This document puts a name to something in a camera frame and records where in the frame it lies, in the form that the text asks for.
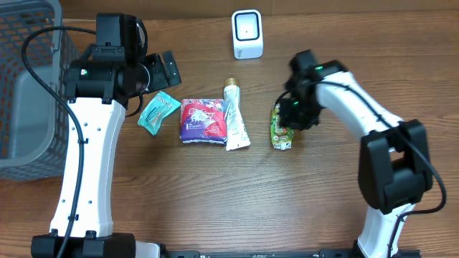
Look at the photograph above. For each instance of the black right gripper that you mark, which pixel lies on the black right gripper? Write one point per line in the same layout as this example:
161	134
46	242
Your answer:
292	121

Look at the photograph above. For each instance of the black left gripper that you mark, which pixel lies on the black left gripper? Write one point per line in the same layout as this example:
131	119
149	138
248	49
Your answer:
163	79

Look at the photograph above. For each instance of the red purple pad pack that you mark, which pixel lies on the red purple pad pack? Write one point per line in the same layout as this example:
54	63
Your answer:
203	121

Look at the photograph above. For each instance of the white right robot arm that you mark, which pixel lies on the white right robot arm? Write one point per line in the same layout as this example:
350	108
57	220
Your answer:
394	157

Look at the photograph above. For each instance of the teal wet wipes pack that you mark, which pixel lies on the teal wet wipes pack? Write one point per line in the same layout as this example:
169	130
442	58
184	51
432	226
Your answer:
161	106

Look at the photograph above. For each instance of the white barcode scanner box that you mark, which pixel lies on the white barcode scanner box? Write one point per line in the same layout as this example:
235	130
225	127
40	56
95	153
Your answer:
247	34

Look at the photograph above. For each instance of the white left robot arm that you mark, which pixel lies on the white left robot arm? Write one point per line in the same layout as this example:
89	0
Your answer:
98	87

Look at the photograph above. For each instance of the grey plastic mesh basket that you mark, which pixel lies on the grey plastic mesh basket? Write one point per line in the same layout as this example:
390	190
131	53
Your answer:
34	127

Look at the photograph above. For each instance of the white tube gold cap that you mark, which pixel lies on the white tube gold cap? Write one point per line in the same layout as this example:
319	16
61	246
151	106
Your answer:
237	136

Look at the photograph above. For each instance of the green juice carton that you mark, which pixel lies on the green juice carton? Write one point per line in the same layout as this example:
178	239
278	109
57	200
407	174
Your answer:
281	138

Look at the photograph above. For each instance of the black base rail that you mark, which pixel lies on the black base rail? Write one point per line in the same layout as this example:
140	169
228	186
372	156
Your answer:
323	253

